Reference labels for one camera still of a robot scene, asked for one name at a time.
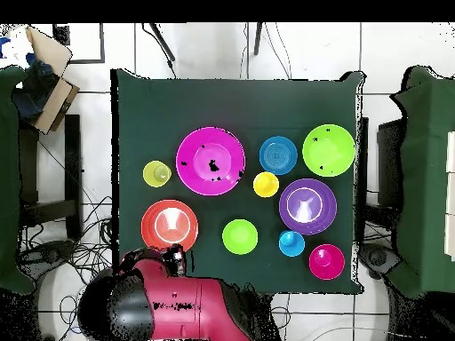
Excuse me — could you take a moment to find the small green bowl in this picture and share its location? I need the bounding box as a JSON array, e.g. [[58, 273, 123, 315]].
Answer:
[[221, 218, 259, 256]]

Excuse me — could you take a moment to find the purple bowl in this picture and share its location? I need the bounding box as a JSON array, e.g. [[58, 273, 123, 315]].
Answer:
[[278, 178, 338, 236]]

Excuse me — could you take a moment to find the blue cup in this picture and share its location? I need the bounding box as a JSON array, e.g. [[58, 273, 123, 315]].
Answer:
[[278, 229, 306, 258]]

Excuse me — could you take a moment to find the large pink bowl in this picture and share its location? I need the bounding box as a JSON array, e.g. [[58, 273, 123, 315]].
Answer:
[[175, 126, 247, 197]]

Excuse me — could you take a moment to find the orange-yellow cup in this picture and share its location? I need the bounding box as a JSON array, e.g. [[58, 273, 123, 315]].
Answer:
[[252, 171, 280, 199]]

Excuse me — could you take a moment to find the blue bowl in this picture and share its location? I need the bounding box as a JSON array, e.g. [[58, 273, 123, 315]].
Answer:
[[258, 135, 299, 176]]

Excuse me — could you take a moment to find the pale yellow translucent cup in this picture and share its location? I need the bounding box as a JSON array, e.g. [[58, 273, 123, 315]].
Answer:
[[142, 160, 172, 188]]

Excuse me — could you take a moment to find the orange bowl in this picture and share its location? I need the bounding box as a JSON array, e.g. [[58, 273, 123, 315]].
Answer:
[[140, 199, 199, 254]]

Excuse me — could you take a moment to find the dark green table cloth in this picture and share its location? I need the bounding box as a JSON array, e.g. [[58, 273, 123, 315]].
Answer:
[[110, 67, 367, 296]]

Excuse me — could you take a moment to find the large green bowl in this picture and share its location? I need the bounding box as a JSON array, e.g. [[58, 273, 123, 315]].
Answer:
[[301, 123, 356, 178]]

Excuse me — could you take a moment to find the small pink-red bowl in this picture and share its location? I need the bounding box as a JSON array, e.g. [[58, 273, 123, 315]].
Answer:
[[307, 243, 347, 282]]

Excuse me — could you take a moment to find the black tripod leg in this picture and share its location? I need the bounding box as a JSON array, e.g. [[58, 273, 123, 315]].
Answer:
[[252, 22, 265, 57], [141, 22, 178, 77]]

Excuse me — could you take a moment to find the black box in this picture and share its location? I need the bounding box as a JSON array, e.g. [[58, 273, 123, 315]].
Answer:
[[376, 118, 406, 207]]

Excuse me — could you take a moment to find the black grey floor stand base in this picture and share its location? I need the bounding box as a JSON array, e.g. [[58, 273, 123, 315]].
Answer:
[[356, 242, 403, 282], [19, 239, 77, 266]]

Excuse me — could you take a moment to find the green cloth side table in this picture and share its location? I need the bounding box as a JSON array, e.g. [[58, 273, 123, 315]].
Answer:
[[387, 65, 455, 299], [0, 65, 36, 296]]

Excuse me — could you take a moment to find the dark blue bag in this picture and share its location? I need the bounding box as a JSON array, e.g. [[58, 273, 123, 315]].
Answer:
[[12, 52, 60, 122]]

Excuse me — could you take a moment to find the white drawer unit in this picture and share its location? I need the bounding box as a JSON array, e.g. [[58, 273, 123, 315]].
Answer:
[[444, 130, 455, 262]]

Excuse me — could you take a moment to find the cardboard box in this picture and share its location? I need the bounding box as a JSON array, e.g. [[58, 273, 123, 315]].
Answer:
[[10, 25, 80, 136]]

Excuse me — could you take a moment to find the tangle of black cables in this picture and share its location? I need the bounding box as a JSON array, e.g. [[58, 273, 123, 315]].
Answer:
[[20, 193, 115, 341]]

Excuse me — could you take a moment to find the black stool frame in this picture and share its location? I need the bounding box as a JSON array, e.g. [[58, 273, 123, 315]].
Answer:
[[19, 114, 84, 242]]

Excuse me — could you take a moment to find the black floor frame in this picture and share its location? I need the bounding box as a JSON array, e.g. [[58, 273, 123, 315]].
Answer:
[[52, 22, 107, 65]]

